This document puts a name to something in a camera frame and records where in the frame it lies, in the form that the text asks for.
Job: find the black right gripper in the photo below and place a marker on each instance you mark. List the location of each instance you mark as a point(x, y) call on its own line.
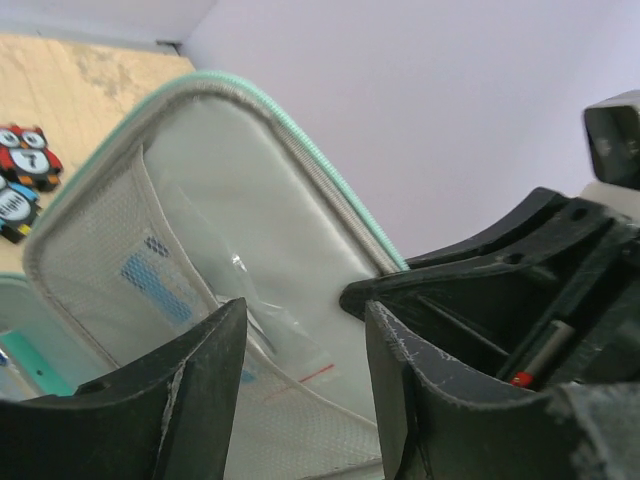
point(512, 300)

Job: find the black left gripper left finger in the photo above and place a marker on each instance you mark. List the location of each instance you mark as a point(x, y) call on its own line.
point(167, 415)

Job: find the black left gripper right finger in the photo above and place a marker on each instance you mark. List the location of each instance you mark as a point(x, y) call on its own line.
point(439, 418)

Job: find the mint green medicine case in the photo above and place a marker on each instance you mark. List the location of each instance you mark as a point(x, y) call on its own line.
point(178, 316)

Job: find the clear sachet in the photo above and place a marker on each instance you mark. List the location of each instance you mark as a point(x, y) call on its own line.
point(253, 223)

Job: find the blue owl number block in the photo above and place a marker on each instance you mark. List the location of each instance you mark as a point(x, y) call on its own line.
point(19, 209)

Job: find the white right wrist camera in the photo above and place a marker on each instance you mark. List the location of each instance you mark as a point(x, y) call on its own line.
point(612, 134)

